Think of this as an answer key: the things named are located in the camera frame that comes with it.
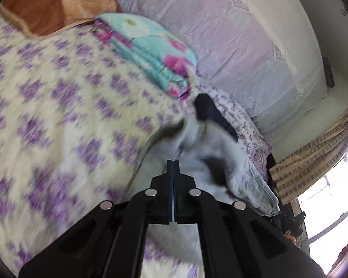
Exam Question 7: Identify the purple floral bed sheet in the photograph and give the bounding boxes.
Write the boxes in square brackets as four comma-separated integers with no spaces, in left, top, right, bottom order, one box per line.
[0,20,273,278]

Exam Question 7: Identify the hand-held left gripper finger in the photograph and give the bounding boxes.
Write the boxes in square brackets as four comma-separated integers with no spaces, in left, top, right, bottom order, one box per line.
[18,159,174,278]
[173,159,325,278]

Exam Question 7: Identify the brown pillow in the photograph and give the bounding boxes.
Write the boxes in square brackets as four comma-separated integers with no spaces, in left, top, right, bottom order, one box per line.
[0,0,123,39]

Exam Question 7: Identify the grey pants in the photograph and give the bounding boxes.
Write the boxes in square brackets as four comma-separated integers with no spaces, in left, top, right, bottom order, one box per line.
[127,119,280,270]

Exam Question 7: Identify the window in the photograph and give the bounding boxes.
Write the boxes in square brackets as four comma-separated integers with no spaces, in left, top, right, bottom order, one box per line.
[297,148,348,267]

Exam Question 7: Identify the teal floral folded quilt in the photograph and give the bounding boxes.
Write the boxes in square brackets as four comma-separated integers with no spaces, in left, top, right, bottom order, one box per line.
[94,13,198,102]

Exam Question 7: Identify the beige checked curtain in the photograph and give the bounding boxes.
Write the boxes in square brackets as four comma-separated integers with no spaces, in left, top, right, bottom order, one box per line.
[268,97,348,206]

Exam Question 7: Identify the black folded pants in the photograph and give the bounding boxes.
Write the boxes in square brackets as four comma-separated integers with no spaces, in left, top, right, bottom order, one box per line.
[194,93,238,142]

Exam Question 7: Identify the lavender lace cloth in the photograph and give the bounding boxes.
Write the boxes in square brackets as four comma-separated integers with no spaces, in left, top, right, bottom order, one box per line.
[93,0,328,134]

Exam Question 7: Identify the dark wall fixture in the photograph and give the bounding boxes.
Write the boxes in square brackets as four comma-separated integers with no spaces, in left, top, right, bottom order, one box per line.
[322,57,335,88]

